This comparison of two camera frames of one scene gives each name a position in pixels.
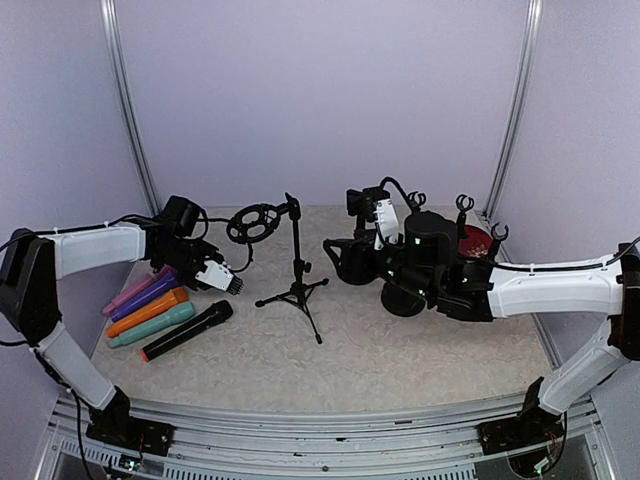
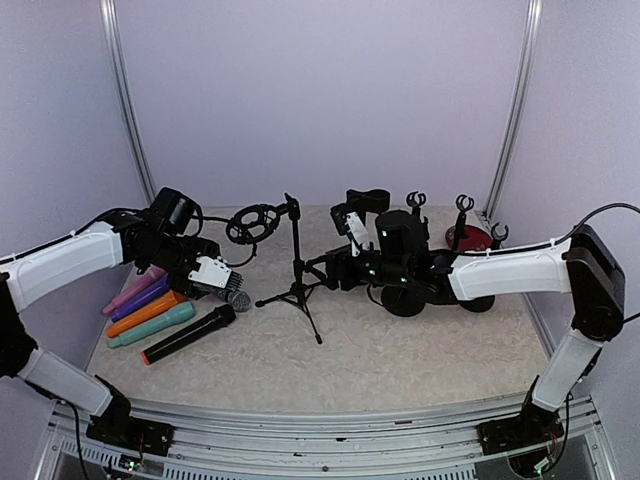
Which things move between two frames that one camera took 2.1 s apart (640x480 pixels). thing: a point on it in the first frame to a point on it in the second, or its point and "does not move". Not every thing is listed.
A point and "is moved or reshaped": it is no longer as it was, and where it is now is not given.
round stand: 414,205 does not move
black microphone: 220,311 is moved or reshaped
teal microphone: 173,315 does not move
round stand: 463,203 does not move
